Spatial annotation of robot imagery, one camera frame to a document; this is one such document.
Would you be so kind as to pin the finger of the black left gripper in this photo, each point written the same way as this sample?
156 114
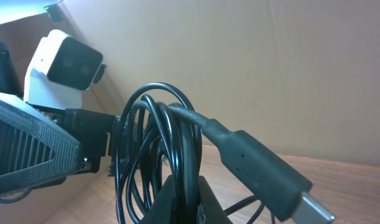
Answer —
33 149
92 129

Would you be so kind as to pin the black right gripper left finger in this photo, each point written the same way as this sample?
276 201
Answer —
162 208

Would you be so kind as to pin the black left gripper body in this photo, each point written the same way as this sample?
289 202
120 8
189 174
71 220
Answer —
9 82

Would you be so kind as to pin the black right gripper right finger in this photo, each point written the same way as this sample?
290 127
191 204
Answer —
209 211

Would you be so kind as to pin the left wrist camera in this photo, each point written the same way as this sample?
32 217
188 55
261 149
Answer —
61 69

